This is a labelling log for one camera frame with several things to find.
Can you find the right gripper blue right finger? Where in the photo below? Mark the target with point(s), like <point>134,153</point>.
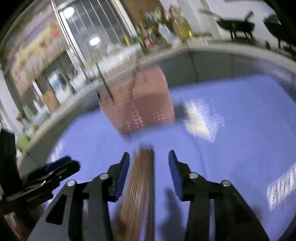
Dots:
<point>233,218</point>

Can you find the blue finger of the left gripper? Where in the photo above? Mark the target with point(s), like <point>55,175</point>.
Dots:
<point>58,164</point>
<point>41,182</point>

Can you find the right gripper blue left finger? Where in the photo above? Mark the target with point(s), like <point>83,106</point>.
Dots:
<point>80,211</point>

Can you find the brown wooden chopstick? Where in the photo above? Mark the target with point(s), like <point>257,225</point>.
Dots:
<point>129,217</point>
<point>147,155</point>

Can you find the chrome kitchen faucet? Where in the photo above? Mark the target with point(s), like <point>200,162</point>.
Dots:
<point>58,82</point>

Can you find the green bowl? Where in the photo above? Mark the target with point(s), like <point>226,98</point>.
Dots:
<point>23,142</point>

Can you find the wooden cutting board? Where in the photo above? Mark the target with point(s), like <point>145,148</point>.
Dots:
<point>50,100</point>

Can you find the blue patterned tablecloth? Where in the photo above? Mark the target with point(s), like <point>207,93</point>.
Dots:
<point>253,146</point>

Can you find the pink perforated utensil basket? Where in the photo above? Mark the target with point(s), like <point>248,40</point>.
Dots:
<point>139,100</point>

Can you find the fruit print window blind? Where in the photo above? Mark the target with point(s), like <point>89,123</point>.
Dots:
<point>38,42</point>

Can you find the barred window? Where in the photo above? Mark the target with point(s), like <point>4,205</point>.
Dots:
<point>100,34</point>

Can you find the white plastic jug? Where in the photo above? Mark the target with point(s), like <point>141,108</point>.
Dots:
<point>165,33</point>

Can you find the yellow cooking oil bottle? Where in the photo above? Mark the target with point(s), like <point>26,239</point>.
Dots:
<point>182,29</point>

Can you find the wok with steel lid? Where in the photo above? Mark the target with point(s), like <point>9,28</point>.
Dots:
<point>279,31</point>

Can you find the black wok with handle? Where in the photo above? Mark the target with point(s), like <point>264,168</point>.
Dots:
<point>234,25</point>

